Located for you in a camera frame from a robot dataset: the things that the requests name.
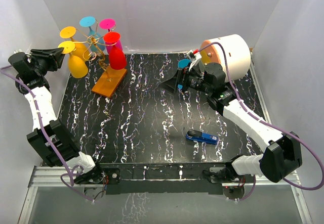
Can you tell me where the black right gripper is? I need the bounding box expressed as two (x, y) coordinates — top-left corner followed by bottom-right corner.
(159, 62), (213, 95)

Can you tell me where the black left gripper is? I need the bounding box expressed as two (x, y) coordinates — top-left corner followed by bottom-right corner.
(29, 48), (66, 76)

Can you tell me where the blue wine glass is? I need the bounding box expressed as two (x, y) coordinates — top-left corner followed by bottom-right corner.
(79, 16), (106, 52)
(177, 59), (191, 91)

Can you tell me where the yellow wine glass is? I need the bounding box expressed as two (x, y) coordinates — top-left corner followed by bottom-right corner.
(58, 41), (88, 78)

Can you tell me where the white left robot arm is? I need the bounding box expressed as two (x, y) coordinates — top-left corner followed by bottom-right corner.
(8, 47), (105, 184)

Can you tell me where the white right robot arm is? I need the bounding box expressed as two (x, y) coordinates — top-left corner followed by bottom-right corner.
(159, 63), (302, 183)

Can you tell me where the orange-yellow wine glass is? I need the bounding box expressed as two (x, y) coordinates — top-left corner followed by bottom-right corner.
(59, 26), (89, 60)

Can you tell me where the pink wine glass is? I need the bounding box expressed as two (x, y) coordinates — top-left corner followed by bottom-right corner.
(99, 18), (116, 54)

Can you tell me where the wooden rack base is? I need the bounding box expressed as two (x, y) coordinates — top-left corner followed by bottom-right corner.
(91, 66), (127, 98)

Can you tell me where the red wine glass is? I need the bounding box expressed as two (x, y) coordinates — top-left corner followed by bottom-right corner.
(104, 31), (127, 70)

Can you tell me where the blue black stapler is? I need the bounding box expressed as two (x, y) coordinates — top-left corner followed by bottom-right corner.
(186, 129), (218, 145)

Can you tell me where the white cylinder with orange face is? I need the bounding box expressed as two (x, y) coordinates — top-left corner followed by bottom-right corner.
(200, 34), (251, 80)

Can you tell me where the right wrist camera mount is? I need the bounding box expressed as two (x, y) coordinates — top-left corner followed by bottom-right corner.
(186, 50), (201, 71)

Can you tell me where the gold wire wine glass rack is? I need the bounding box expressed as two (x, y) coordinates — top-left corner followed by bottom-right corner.
(73, 17), (111, 81)

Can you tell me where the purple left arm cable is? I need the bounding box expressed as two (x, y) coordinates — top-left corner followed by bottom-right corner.
(0, 66), (102, 203)

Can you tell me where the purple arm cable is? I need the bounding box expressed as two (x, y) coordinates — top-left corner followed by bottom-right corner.
(198, 41), (321, 202)
(0, 66), (102, 203)

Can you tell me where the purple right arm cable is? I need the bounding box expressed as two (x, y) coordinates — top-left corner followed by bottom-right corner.
(198, 41), (321, 202)

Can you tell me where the aluminium frame rail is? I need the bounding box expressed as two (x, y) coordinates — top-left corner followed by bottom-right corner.
(27, 53), (311, 223)

